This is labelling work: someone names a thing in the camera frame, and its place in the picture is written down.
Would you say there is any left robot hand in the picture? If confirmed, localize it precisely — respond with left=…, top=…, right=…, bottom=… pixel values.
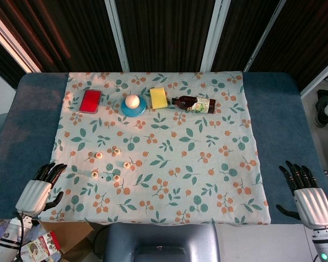
left=15, top=163, right=68, bottom=218

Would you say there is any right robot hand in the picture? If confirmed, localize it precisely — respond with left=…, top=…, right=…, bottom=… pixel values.
left=275, top=160, right=328, bottom=229

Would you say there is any red and white snack package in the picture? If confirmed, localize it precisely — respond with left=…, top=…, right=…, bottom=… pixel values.
left=20, top=231, right=62, bottom=260

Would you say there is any white flat panel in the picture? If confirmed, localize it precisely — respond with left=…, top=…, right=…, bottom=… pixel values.
left=215, top=223, right=315, bottom=262

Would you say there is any blue felt table cover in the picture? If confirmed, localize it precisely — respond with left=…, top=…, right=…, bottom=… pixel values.
left=0, top=71, right=328, bottom=226

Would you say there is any red rectangular flat case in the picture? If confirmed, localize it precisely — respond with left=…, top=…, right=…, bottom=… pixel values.
left=78, top=89, right=102, bottom=114

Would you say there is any blue round plate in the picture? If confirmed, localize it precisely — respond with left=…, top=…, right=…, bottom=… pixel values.
left=120, top=97, right=148, bottom=118

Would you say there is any grey robot torso housing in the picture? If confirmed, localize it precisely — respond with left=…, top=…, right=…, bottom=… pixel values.
left=103, top=223, right=221, bottom=262

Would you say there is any white round ball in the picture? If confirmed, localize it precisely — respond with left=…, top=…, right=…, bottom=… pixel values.
left=125, top=94, right=140, bottom=109

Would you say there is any floral printed tablecloth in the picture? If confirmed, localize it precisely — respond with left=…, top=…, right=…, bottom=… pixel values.
left=37, top=71, right=272, bottom=226

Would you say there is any dark ribbed partition panel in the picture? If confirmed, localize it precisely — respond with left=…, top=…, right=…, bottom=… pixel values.
left=0, top=31, right=27, bottom=87
left=212, top=0, right=279, bottom=72
left=114, top=0, right=218, bottom=72
left=248, top=0, right=328, bottom=88
left=0, top=0, right=124, bottom=73

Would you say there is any yellow sponge block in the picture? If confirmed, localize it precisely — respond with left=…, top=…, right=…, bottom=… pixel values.
left=149, top=87, right=169, bottom=110

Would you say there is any brown glass bottle with label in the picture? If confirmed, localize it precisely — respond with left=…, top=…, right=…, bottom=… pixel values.
left=171, top=95, right=217, bottom=115

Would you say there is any black cable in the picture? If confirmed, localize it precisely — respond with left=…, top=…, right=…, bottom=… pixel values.
left=16, top=212, right=28, bottom=249

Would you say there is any white partition frame post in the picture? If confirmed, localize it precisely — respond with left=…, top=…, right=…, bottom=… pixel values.
left=0, top=7, right=42, bottom=74
left=201, top=0, right=232, bottom=73
left=104, top=0, right=130, bottom=73
left=242, top=0, right=287, bottom=73
left=300, top=54, right=328, bottom=98

